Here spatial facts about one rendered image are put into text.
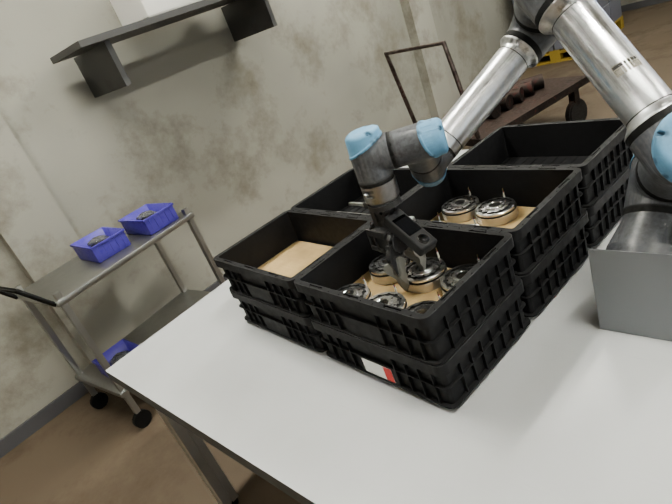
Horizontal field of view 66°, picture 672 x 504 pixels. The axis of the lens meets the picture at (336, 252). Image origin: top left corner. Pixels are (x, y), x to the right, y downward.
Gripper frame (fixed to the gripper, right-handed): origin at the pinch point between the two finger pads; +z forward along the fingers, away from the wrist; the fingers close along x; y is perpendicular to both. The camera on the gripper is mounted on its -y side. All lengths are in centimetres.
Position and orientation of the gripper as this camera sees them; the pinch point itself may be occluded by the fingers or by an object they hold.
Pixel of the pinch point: (415, 279)
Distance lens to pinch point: 117.3
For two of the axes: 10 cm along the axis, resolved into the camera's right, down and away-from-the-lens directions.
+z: 3.4, 8.4, 4.2
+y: -5.9, -1.6, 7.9
